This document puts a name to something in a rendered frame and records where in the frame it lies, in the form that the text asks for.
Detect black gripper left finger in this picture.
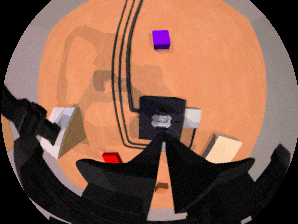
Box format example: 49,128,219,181
76,132,164,214

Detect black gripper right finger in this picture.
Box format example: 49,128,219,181
165,133,254,214

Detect small purple cube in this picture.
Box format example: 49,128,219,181
152,30,172,49

